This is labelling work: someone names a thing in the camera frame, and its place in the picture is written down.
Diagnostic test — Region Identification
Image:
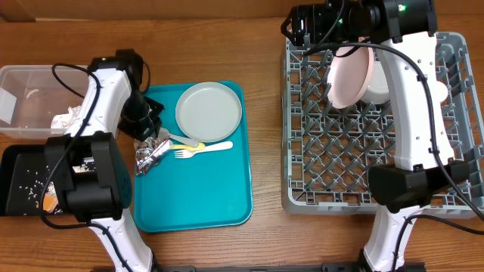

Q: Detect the grey round plate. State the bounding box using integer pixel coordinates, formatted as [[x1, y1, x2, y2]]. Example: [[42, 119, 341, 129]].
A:
[[175, 82, 243, 143]]

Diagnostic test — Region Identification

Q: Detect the white plastic cup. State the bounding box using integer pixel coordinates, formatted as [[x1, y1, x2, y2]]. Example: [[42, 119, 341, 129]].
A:
[[436, 82, 448, 103]]

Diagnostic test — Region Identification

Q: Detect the foil wrapper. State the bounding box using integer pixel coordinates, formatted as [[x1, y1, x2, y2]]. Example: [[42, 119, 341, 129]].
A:
[[134, 137, 172, 176]]

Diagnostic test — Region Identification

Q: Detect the white plastic fork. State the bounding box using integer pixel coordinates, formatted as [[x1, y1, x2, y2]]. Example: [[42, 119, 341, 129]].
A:
[[174, 141, 234, 159]]

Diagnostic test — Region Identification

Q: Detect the grey plastic knife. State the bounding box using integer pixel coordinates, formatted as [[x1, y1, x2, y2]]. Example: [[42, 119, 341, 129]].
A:
[[159, 128, 200, 147]]

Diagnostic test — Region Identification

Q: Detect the clear plastic bin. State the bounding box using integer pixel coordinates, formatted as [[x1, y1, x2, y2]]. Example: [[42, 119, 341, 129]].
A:
[[1, 65, 88, 140]]

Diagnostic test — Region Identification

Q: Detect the grey dishwasher rack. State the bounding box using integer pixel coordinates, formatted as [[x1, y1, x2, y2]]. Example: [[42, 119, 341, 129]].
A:
[[281, 32, 483, 218]]

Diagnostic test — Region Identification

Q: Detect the white napkin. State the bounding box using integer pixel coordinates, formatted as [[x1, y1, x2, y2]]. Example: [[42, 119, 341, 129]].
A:
[[51, 106, 81, 129]]

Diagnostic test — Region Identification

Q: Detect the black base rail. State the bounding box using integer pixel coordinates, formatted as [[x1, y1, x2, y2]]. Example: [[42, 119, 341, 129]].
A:
[[158, 261, 427, 272]]

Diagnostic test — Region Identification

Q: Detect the black plastic bin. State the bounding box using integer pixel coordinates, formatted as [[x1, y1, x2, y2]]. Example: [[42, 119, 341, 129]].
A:
[[1, 144, 54, 217]]

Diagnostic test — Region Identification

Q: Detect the teal plastic tray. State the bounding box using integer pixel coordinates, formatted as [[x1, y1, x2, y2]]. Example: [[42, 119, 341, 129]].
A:
[[133, 80, 254, 233]]

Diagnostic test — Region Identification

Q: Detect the yellow plastic spoon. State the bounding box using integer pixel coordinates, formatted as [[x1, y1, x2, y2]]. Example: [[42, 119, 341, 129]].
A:
[[169, 142, 206, 151]]

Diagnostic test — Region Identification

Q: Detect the grey bowl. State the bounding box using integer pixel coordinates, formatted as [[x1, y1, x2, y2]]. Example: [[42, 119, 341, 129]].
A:
[[361, 61, 389, 105]]

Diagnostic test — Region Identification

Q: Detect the orange food cube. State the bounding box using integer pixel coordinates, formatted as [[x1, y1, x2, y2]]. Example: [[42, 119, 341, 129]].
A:
[[42, 193, 58, 213]]

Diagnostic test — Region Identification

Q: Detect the white rice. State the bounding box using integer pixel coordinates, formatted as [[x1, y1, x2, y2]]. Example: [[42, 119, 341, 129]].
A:
[[19, 165, 62, 214]]

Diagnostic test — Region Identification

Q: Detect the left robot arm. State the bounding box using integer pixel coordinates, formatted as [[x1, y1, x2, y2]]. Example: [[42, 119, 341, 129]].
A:
[[45, 49, 164, 271]]

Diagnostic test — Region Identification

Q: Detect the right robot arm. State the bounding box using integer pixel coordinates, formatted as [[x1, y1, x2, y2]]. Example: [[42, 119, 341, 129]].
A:
[[281, 1, 483, 271]]

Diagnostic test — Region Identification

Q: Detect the pink round plate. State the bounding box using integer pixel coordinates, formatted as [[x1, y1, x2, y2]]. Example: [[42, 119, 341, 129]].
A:
[[327, 47, 374, 109]]

